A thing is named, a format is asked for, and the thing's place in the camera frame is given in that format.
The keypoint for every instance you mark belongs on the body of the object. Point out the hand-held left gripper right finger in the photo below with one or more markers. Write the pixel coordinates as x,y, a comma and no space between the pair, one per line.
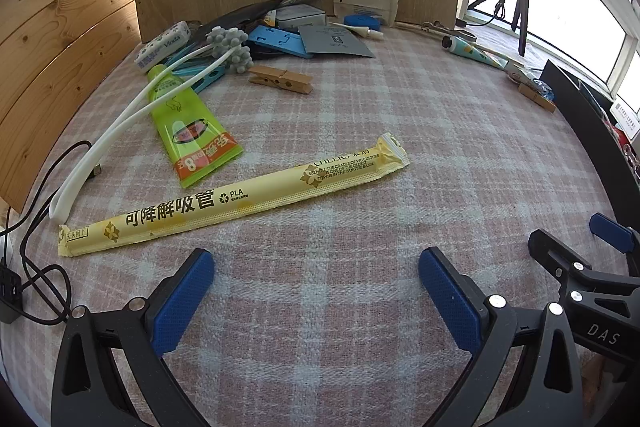
447,302

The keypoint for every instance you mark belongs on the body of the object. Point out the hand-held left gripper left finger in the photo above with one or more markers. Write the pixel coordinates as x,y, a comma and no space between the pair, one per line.
182,302

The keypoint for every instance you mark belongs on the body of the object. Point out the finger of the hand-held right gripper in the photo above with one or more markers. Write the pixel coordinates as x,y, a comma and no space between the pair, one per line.
612,232
555,254

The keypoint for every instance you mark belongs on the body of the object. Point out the yellow straw packet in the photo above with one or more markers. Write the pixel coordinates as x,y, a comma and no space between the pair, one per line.
225,207

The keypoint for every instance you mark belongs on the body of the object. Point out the black storage box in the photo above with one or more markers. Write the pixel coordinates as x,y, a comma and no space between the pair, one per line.
575,117

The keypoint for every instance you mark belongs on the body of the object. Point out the green tube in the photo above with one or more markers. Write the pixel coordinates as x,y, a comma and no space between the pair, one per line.
185,122

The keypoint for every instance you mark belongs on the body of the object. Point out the patterned cream tube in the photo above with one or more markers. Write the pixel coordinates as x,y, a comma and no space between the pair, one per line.
472,49

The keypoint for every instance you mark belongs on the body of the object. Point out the white massager with grey balls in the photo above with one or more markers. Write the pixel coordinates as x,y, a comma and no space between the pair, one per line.
227,39

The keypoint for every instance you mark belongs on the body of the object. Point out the blue phone stand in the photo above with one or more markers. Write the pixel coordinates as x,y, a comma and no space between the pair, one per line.
280,42

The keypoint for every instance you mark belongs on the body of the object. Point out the grey sachet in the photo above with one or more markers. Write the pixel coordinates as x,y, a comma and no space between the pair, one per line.
335,42

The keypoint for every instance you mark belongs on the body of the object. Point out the small white tube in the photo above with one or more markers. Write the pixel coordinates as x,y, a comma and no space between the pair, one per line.
360,31

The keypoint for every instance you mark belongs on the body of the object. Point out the blue tape measure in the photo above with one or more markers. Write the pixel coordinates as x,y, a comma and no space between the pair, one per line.
362,19

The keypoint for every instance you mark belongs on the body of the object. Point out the white tin box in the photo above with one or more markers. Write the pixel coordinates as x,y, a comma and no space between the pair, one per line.
300,14

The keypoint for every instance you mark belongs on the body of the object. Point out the plaid cloth covered desktop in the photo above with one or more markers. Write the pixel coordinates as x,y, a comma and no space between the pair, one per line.
325,117

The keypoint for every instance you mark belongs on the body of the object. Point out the small blue clear bottle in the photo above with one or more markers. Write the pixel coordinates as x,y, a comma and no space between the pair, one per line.
544,89

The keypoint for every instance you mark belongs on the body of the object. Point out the black power adapter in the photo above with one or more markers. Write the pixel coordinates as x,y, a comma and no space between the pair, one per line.
10,294

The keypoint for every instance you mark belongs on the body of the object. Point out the metal pliers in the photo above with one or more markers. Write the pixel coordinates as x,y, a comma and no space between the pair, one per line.
450,31

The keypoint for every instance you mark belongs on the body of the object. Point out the patterned tissue pack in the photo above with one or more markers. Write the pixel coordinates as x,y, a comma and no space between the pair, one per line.
160,47

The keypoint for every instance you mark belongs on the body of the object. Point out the wooden chopstick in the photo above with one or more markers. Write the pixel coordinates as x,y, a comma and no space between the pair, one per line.
407,27

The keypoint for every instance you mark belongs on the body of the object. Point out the pine plank board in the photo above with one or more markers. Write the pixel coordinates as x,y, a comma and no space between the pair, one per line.
60,57

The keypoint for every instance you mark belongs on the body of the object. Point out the black plastic bag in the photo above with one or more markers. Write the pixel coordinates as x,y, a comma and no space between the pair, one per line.
240,14

